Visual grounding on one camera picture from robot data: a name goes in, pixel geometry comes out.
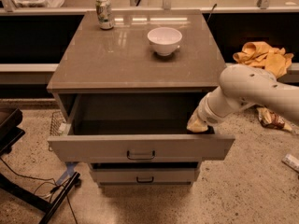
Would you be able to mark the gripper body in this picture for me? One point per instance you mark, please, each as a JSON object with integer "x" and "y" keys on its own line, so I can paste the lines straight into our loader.
{"x": 207, "y": 115}

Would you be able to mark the grey top drawer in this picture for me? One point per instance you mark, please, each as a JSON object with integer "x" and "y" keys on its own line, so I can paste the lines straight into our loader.
{"x": 136, "y": 127}

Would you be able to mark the grey drawer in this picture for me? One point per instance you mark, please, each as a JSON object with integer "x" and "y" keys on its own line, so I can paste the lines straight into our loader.
{"x": 136, "y": 127}
{"x": 144, "y": 176}

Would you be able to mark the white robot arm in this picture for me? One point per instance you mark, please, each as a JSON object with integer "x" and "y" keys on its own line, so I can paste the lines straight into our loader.
{"x": 240, "y": 87}

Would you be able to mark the grey drawer cabinet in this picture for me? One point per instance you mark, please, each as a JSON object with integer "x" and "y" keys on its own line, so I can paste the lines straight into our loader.
{"x": 121, "y": 60}

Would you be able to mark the grey bottom drawer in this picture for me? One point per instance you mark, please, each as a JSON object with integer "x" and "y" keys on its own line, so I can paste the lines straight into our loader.
{"x": 144, "y": 176}

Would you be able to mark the brown snack bag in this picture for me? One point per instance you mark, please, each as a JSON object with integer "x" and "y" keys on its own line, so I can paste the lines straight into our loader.
{"x": 271, "y": 120}

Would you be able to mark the white ceramic bowl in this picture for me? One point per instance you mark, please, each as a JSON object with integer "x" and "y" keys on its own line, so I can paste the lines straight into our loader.
{"x": 164, "y": 40}

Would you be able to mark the yellow crumpled cloth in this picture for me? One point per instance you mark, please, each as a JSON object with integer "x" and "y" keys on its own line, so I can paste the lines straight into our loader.
{"x": 261, "y": 55}

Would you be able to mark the white box on floor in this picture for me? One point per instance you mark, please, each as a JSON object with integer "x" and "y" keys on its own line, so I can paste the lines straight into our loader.
{"x": 292, "y": 162}

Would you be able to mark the blue tape on floor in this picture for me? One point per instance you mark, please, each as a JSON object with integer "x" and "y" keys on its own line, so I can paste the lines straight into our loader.
{"x": 69, "y": 171}

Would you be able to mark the green white drink can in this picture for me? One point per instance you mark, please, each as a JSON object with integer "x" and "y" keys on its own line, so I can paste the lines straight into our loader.
{"x": 104, "y": 14}

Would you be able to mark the wire mesh basket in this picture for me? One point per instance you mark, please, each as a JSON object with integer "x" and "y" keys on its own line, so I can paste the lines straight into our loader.
{"x": 57, "y": 123}

